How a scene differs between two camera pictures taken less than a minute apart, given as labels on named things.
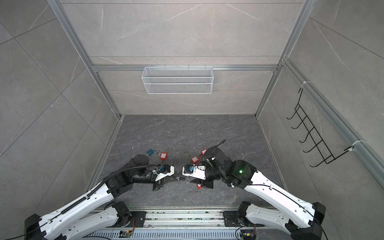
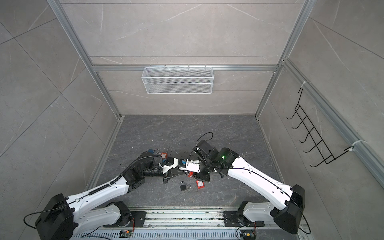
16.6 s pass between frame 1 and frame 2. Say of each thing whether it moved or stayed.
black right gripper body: moved
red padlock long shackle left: stayed
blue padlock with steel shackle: stayed
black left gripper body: moved
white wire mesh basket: stayed
